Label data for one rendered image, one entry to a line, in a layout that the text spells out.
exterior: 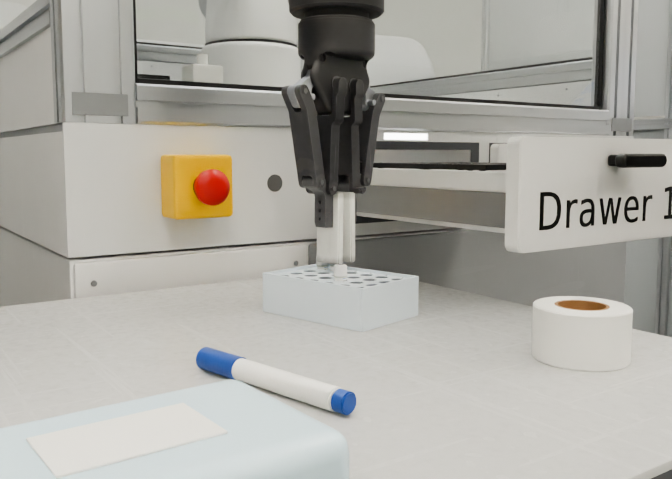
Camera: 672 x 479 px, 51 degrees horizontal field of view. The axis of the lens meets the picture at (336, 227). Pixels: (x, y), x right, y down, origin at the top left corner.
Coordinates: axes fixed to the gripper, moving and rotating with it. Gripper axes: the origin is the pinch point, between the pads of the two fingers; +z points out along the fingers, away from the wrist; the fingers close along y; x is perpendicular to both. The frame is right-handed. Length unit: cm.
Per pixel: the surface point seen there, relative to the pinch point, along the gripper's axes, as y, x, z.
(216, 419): 35.2, 24.5, 3.5
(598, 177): -19.3, 18.8, -4.9
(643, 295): -219, -39, 45
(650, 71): -219, -41, -38
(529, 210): -9.2, 16.2, -2.0
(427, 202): -13.0, 2.1, -1.9
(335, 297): 7.0, 6.1, 5.3
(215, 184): 3.6, -14.3, -3.9
